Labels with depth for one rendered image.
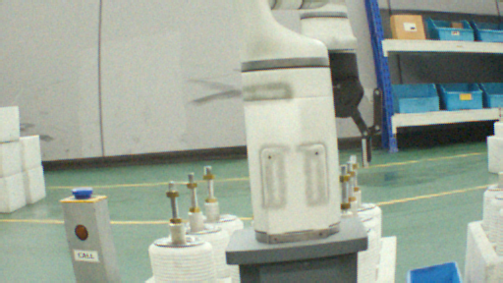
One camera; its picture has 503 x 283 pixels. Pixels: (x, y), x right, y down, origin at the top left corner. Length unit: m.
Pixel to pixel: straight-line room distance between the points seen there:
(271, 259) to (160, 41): 5.69
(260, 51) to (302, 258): 0.21
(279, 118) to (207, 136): 5.59
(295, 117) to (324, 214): 0.10
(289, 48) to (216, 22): 5.60
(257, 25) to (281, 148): 0.12
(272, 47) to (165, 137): 5.64
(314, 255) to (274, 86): 0.17
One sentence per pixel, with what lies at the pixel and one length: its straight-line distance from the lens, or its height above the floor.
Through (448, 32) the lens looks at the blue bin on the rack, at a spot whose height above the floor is 0.86.
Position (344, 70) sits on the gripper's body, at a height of 0.47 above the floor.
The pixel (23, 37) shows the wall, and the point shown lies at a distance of 6.87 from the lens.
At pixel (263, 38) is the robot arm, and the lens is 0.84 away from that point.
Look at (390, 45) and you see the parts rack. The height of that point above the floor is 0.74.
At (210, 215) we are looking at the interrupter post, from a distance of 1.41.
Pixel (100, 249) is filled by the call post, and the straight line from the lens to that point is 1.25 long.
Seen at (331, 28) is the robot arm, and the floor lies 0.53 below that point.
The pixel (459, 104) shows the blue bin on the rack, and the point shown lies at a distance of 5.80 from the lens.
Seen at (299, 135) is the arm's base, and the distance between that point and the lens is 0.85.
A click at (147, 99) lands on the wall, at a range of 6.49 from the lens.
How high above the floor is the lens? 0.45
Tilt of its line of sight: 3 degrees down
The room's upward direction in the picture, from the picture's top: 5 degrees counter-clockwise
